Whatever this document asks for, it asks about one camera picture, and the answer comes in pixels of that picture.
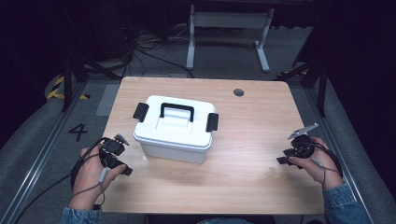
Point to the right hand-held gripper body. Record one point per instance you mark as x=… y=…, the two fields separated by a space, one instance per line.
x=302 y=146

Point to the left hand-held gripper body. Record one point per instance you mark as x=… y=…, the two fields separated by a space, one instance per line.
x=109 y=150

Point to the person's right hand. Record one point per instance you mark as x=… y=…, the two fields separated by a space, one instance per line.
x=323 y=168

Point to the person's left hand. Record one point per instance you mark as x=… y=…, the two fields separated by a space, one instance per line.
x=88 y=174

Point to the grey floor plate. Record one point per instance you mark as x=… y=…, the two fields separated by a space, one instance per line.
x=107 y=99

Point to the black metal stand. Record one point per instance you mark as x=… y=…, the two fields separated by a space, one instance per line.
x=322 y=87
x=67 y=84

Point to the person's denim legs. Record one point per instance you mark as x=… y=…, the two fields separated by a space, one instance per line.
x=222 y=221

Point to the aluminium floor rail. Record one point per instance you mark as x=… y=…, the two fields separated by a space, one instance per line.
x=40 y=158
x=339 y=155

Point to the white metal desk frame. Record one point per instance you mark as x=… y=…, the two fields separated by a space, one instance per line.
x=230 y=20

